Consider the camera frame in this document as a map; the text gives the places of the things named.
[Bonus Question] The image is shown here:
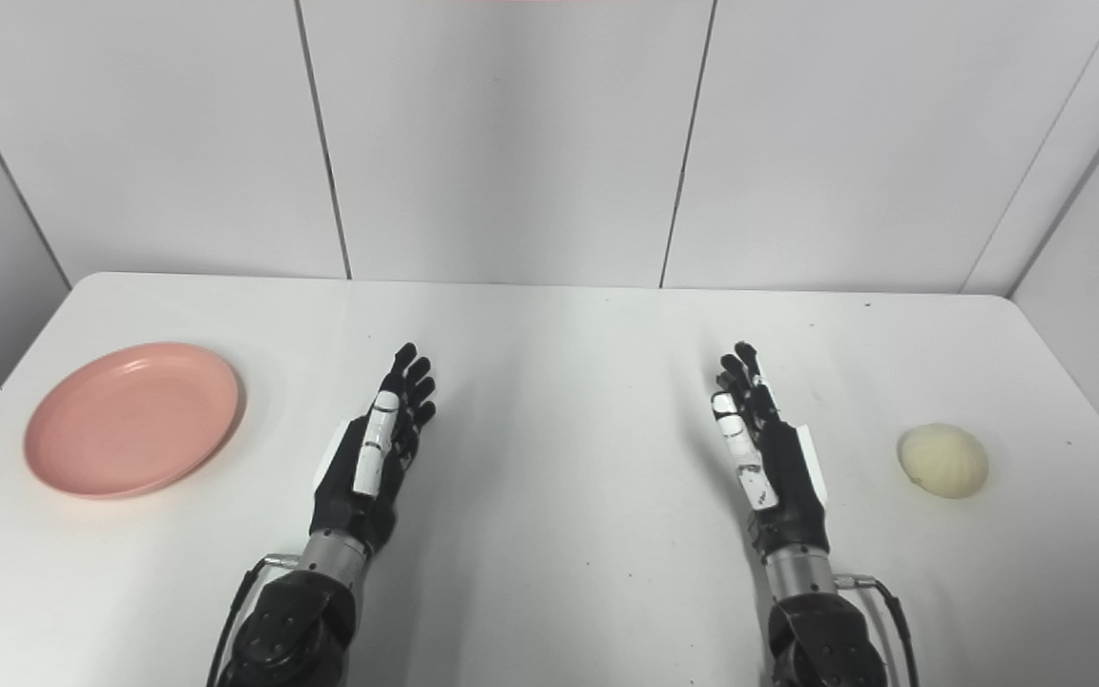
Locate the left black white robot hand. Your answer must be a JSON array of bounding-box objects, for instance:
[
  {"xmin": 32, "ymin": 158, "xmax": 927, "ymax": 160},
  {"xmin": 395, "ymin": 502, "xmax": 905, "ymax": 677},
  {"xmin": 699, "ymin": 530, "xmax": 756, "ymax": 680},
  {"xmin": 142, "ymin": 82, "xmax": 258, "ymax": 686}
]
[{"xmin": 309, "ymin": 343, "xmax": 438, "ymax": 557}]

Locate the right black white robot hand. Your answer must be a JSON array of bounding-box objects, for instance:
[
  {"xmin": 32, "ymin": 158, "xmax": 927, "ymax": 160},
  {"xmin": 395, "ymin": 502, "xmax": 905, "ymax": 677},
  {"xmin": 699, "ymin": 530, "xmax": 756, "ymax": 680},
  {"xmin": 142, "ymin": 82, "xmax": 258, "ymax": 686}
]
[{"xmin": 711, "ymin": 341, "xmax": 832, "ymax": 559}]

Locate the cream steamed bun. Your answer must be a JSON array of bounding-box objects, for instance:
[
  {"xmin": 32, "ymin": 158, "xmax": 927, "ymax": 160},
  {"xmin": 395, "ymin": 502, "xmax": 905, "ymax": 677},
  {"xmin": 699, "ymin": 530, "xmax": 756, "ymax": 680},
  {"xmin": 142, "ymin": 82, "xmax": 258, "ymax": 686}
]
[{"xmin": 897, "ymin": 423, "xmax": 990, "ymax": 499}]

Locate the pink round plate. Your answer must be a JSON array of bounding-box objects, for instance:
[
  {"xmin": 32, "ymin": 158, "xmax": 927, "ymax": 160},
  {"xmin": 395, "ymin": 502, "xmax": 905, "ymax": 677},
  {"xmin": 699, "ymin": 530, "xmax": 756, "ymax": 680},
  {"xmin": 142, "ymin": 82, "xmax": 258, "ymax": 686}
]
[{"xmin": 23, "ymin": 342, "xmax": 241, "ymax": 501}]

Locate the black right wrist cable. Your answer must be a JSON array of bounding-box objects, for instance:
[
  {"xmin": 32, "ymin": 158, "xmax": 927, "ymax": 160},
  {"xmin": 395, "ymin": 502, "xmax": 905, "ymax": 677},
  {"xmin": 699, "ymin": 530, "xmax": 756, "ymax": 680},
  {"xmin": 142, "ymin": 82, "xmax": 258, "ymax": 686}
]
[{"xmin": 834, "ymin": 572, "xmax": 921, "ymax": 687}]

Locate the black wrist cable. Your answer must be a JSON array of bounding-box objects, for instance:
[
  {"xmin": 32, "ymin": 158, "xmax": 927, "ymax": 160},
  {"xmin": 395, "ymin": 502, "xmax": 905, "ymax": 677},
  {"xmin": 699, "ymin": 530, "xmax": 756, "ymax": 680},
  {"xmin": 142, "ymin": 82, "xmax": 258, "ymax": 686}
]
[
  {"xmin": 205, "ymin": 552, "xmax": 301, "ymax": 687},
  {"xmin": 834, "ymin": 572, "xmax": 921, "ymax": 687}
]

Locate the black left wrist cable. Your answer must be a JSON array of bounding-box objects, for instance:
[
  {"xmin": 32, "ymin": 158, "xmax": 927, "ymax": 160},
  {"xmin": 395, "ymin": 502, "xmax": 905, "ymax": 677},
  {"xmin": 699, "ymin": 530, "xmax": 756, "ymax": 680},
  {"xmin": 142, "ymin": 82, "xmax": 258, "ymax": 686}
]
[{"xmin": 205, "ymin": 552, "xmax": 301, "ymax": 687}]

